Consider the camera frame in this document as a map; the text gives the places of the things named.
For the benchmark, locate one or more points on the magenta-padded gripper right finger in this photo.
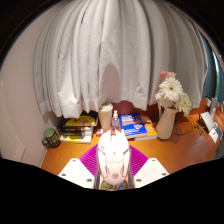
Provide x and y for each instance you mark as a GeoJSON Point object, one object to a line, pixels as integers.
{"type": "Point", "coordinates": [150, 171]}

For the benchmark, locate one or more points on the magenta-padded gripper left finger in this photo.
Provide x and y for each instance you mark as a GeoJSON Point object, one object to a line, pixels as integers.
{"type": "Point", "coordinates": [75, 171]}

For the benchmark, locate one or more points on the pink computer mouse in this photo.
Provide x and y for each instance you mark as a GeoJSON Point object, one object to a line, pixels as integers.
{"type": "Point", "coordinates": [113, 160]}

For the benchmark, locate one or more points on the pale thick book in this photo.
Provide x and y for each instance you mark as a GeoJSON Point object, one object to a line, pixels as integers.
{"type": "Point", "coordinates": [76, 139]}

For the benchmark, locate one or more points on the dark green mug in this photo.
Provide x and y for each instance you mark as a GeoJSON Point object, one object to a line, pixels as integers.
{"type": "Point", "coordinates": [51, 138]}

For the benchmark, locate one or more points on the orange book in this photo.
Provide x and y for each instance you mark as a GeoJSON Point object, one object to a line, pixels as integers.
{"type": "Point", "coordinates": [150, 128]}

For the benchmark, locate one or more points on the reddish brown book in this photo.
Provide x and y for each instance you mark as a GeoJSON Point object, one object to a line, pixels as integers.
{"type": "Point", "coordinates": [98, 131]}

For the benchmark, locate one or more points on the cream pitcher vase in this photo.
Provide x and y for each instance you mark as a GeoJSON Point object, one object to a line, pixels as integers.
{"type": "Point", "coordinates": [166, 125]}

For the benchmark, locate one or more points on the blue book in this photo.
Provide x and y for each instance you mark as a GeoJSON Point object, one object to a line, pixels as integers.
{"type": "Point", "coordinates": [132, 125]}

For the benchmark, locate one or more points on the yellow black book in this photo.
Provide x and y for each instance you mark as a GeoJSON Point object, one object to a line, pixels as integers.
{"type": "Point", "coordinates": [80, 120]}

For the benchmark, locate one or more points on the clear pump bottle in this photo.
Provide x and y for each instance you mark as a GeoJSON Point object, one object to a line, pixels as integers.
{"type": "Point", "coordinates": [115, 122]}

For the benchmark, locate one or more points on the cream tumbler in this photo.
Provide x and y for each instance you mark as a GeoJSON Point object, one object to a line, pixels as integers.
{"type": "Point", "coordinates": [105, 116]}

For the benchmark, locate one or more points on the grey remote control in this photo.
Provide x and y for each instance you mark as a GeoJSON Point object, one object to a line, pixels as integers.
{"type": "Point", "coordinates": [216, 133]}

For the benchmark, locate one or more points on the white flat device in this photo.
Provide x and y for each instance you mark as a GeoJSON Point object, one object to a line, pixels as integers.
{"type": "Point", "coordinates": [208, 120]}

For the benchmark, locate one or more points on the white flower bouquet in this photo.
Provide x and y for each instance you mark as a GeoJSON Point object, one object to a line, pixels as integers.
{"type": "Point", "coordinates": [170, 90]}

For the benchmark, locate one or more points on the glass window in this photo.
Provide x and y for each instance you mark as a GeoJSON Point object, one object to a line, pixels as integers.
{"type": "Point", "coordinates": [213, 73]}

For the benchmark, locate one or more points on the white curtain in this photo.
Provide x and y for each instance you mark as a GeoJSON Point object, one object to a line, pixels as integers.
{"type": "Point", "coordinates": [116, 56]}

